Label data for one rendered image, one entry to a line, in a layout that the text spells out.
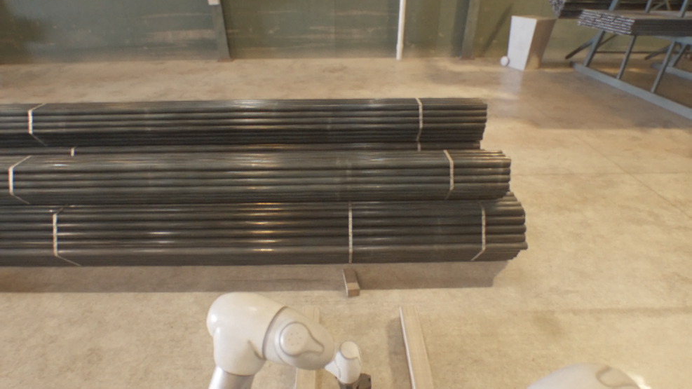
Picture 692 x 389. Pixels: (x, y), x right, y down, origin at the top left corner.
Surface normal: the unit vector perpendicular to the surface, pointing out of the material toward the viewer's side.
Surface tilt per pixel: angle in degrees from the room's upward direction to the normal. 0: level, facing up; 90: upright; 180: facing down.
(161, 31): 90
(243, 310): 12
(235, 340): 51
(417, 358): 0
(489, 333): 0
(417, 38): 90
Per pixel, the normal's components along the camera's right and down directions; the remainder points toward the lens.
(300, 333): -0.04, -0.49
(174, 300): 0.00, -0.86
